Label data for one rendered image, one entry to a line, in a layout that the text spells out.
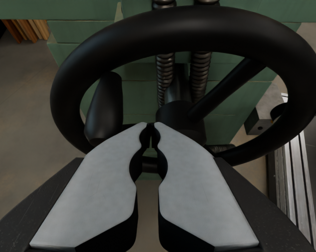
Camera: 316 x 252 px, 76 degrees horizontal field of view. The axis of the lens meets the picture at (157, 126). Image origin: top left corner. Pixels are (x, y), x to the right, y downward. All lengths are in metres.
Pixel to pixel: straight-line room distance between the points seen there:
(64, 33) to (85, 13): 0.06
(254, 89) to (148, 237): 0.77
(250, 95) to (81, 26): 0.38
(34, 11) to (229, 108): 0.44
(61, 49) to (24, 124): 1.05
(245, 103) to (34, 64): 1.52
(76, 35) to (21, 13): 0.08
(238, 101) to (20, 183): 1.09
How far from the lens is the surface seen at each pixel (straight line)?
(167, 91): 0.27
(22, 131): 1.41
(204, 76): 0.27
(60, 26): 0.39
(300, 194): 0.99
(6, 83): 1.72
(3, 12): 0.42
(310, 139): 1.17
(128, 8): 0.24
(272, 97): 0.61
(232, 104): 0.53
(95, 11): 0.36
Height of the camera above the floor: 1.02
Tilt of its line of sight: 58 degrees down
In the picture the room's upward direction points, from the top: 1 degrees clockwise
